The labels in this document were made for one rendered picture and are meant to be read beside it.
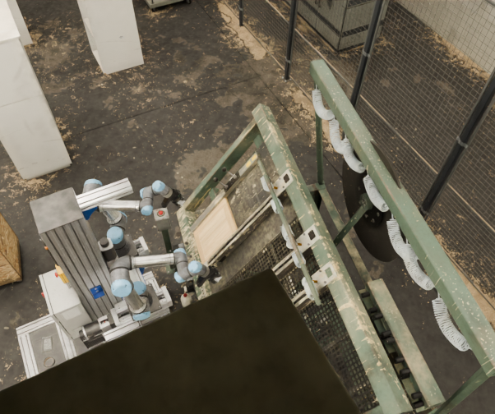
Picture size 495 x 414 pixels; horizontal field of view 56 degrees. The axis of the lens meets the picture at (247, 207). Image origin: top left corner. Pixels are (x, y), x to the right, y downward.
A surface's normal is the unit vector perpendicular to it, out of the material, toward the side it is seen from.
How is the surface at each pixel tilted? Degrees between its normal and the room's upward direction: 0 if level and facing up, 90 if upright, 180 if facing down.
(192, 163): 0
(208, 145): 0
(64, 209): 0
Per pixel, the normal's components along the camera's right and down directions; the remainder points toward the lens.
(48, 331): 0.02, -0.59
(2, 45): 0.46, 0.72
